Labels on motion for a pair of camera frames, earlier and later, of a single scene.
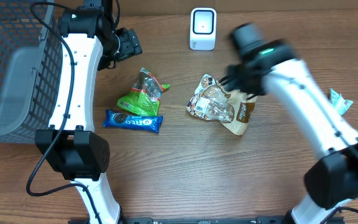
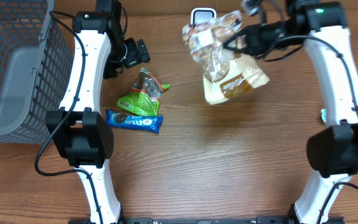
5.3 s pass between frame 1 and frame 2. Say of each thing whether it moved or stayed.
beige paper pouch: moved
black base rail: stayed
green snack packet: stayed
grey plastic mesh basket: stayed
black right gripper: moved
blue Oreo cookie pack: stayed
